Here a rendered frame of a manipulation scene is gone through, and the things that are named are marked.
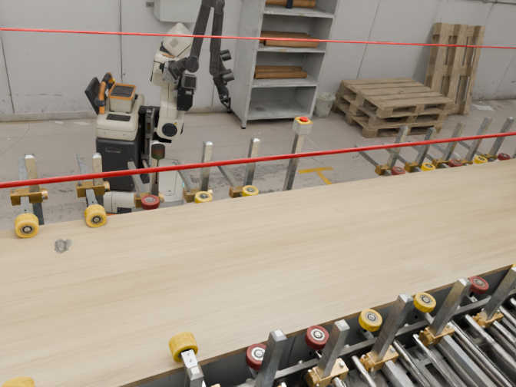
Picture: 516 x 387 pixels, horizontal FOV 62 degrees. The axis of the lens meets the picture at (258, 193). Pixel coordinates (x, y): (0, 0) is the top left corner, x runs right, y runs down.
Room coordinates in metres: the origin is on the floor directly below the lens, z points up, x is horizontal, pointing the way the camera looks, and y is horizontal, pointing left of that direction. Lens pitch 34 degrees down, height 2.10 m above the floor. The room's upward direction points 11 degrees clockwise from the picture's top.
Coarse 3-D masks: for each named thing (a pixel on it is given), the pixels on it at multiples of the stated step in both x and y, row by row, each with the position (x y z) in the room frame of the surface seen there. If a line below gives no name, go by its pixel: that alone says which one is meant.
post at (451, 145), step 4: (460, 124) 2.70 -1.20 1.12; (464, 124) 2.70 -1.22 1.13; (456, 128) 2.71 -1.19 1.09; (460, 128) 2.69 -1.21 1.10; (456, 132) 2.70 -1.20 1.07; (460, 132) 2.70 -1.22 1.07; (452, 136) 2.71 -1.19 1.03; (456, 136) 2.69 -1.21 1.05; (448, 144) 2.71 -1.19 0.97; (452, 144) 2.69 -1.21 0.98; (448, 148) 2.70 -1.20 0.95; (452, 148) 2.70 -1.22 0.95; (448, 152) 2.69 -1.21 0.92; (444, 156) 2.70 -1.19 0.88; (448, 156) 2.69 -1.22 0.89; (440, 168) 2.69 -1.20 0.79
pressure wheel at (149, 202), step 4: (144, 196) 1.58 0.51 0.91; (148, 196) 1.59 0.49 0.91; (152, 196) 1.59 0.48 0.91; (144, 200) 1.55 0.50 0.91; (148, 200) 1.56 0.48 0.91; (152, 200) 1.56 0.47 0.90; (156, 200) 1.57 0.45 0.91; (144, 204) 1.53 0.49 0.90; (148, 204) 1.53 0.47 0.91; (152, 204) 1.53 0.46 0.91; (156, 204) 1.55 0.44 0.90; (144, 208) 1.53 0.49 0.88; (148, 208) 1.53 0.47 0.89; (152, 208) 1.53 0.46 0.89; (156, 208) 1.55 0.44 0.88
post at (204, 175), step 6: (204, 144) 1.78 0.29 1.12; (210, 144) 1.78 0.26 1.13; (204, 150) 1.77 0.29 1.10; (210, 150) 1.78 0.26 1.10; (204, 156) 1.77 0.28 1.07; (210, 156) 1.78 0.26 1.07; (204, 168) 1.77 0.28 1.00; (204, 174) 1.77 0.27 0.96; (204, 180) 1.77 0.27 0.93; (204, 186) 1.77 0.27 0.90
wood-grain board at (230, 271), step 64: (320, 192) 1.92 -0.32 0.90; (384, 192) 2.04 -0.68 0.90; (448, 192) 2.18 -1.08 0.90; (512, 192) 2.34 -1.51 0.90; (0, 256) 1.07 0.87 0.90; (64, 256) 1.13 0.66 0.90; (128, 256) 1.19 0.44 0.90; (192, 256) 1.26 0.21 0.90; (256, 256) 1.33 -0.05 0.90; (320, 256) 1.41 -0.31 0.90; (384, 256) 1.49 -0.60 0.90; (448, 256) 1.58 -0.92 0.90; (512, 256) 1.68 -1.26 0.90; (0, 320) 0.82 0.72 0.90; (64, 320) 0.86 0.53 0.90; (128, 320) 0.91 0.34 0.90; (192, 320) 0.96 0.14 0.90; (256, 320) 1.01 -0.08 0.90; (320, 320) 1.06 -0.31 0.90; (0, 384) 0.62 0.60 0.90; (64, 384) 0.66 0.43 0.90; (128, 384) 0.70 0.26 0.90
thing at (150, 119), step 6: (150, 108) 2.83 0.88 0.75; (156, 108) 2.85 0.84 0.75; (150, 120) 2.62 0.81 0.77; (150, 126) 2.62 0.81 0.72; (156, 126) 2.83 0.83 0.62; (150, 132) 2.62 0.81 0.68; (156, 132) 2.76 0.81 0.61; (180, 132) 2.67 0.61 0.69; (150, 138) 2.62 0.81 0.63; (156, 138) 2.67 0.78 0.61; (162, 138) 2.65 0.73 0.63
